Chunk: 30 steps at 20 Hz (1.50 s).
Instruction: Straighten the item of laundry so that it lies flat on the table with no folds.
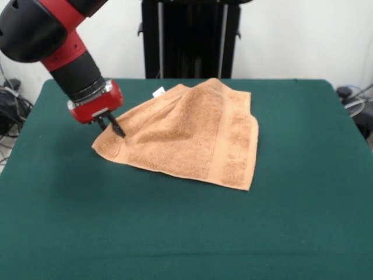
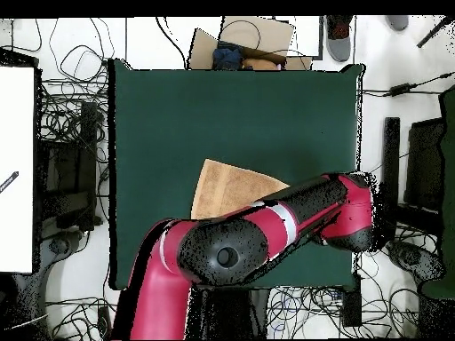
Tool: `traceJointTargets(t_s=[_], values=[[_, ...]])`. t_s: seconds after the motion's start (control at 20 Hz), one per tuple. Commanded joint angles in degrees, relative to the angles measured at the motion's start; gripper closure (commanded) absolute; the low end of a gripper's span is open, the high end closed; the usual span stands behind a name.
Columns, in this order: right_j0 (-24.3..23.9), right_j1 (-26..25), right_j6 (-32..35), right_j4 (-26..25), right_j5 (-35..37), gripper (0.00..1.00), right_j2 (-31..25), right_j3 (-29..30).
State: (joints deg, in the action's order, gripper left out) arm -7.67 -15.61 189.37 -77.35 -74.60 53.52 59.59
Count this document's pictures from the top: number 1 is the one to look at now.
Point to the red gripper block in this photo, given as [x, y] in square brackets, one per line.
[96, 108]

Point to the tan terry towel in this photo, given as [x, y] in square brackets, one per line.
[189, 137]

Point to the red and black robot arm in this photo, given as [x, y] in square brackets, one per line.
[43, 35]

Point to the dark green table cloth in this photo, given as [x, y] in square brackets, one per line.
[87, 218]

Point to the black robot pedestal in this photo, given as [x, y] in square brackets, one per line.
[192, 43]

